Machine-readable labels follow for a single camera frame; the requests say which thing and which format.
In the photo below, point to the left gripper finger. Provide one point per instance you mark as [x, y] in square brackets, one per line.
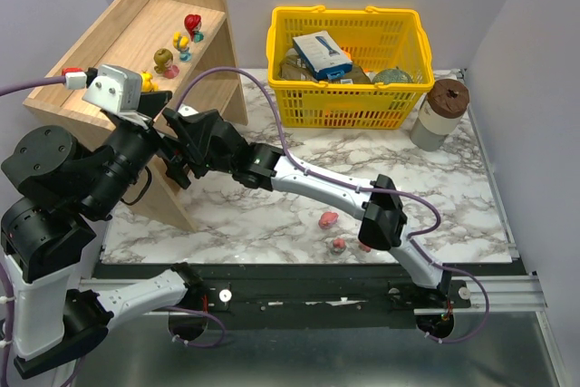
[188, 145]
[151, 105]

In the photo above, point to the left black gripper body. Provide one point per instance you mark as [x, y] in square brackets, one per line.
[159, 141]

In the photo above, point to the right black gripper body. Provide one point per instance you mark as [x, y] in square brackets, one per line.
[187, 134]

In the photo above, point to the yellow rubber duck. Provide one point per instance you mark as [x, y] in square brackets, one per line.
[147, 83]

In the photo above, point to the brown hat duck toy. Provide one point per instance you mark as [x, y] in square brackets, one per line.
[164, 64]

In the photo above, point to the yellow blue duck toy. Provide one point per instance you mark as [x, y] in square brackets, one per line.
[181, 43]

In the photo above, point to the red haired mermaid toy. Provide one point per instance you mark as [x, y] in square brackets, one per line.
[192, 24]

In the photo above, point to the pink pig toy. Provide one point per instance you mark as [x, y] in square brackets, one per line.
[327, 220]

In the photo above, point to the small pink cupcake toy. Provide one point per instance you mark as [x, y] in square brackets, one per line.
[338, 246]

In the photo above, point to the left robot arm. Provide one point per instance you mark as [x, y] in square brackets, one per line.
[65, 187]

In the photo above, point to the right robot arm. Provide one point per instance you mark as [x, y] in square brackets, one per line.
[376, 204]

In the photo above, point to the wooden shelf unit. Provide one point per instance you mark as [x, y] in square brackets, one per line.
[127, 34]

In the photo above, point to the brown paper package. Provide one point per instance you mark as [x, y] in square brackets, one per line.
[293, 68]

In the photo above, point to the blue white razor box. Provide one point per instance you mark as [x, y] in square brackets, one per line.
[323, 57]

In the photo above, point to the green round melon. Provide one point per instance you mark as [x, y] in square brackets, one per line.
[392, 75]

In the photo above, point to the yellow plastic basket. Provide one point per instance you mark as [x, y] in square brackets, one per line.
[377, 39]

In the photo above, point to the grey cup brown lid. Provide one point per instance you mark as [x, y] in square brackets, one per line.
[439, 114]

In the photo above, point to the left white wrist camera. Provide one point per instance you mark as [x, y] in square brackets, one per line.
[113, 89]

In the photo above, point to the black mounting rail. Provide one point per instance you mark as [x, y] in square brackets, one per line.
[258, 296]

